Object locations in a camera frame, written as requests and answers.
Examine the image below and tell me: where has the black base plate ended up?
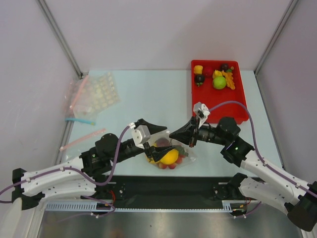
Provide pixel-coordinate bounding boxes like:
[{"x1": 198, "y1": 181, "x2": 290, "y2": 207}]
[{"x1": 92, "y1": 176, "x2": 251, "y2": 210}]

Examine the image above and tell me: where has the yellow bell pepper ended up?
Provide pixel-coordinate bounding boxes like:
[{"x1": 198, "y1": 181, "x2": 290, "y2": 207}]
[{"x1": 147, "y1": 157, "x2": 158, "y2": 164}]

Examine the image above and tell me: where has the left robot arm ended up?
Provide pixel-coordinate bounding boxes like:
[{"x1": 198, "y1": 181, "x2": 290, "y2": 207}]
[{"x1": 11, "y1": 119, "x2": 176, "y2": 210}]

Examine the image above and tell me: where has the purple passion fruit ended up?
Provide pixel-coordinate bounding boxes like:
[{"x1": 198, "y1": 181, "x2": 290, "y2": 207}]
[{"x1": 154, "y1": 137, "x2": 171, "y2": 147}]

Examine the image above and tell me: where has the orange small bell pepper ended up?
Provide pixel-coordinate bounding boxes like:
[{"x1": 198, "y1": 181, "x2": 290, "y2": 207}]
[{"x1": 193, "y1": 65, "x2": 203, "y2": 75}]

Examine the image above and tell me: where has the dark mangosteen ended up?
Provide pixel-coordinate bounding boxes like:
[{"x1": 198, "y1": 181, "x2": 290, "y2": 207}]
[{"x1": 194, "y1": 74, "x2": 205, "y2": 87}]

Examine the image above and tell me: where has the dark red plum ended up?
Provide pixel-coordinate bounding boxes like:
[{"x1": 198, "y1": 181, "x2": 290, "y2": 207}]
[{"x1": 220, "y1": 63, "x2": 230, "y2": 72}]

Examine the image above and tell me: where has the lychee bunch with leaves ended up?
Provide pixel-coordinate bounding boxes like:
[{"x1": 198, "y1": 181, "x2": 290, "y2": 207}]
[{"x1": 158, "y1": 145, "x2": 189, "y2": 170}]

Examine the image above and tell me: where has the pink zip bag stack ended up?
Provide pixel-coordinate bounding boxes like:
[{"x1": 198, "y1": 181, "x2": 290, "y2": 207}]
[{"x1": 66, "y1": 72, "x2": 120, "y2": 122}]

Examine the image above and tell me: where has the white cable duct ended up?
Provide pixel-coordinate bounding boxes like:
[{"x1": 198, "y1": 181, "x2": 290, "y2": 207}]
[{"x1": 45, "y1": 201, "x2": 234, "y2": 213}]

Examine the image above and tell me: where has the yellow lemon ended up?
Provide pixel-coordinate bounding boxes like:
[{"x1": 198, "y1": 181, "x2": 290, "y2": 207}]
[{"x1": 160, "y1": 149, "x2": 179, "y2": 165}]

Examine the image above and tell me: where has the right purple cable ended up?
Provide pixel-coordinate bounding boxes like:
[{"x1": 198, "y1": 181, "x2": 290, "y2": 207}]
[{"x1": 209, "y1": 101, "x2": 317, "y2": 199}]

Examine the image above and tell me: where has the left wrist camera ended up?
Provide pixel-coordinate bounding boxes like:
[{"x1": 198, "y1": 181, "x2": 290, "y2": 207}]
[{"x1": 128, "y1": 123, "x2": 151, "y2": 149}]

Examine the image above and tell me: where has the clear zip bag with pattern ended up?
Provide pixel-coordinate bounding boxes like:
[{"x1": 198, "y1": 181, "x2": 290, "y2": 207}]
[{"x1": 146, "y1": 130, "x2": 197, "y2": 170}]

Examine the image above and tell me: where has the red plastic tray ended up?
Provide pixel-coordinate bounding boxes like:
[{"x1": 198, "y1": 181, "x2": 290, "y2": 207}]
[{"x1": 191, "y1": 60, "x2": 249, "y2": 124}]

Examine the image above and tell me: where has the green apple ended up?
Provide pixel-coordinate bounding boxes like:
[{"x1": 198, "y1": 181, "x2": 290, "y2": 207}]
[{"x1": 212, "y1": 76, "x2": 226, "y2": 90}]

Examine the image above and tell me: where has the blue zip bag strip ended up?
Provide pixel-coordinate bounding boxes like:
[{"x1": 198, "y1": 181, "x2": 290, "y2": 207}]
[{"x1": 65, "y1": 118, "x2": 96, "y2": 125}]

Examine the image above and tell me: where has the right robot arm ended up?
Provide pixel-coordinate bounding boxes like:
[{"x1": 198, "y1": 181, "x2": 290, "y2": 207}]
[{"x1": 169, "y1": 117, "x2": 317, "y2": 232}]

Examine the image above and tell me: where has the pink zip bag front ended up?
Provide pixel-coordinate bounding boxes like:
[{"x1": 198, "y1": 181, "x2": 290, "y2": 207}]
[{"x1": 59, "y1": 128, "x2": 106, "y2": 152}]

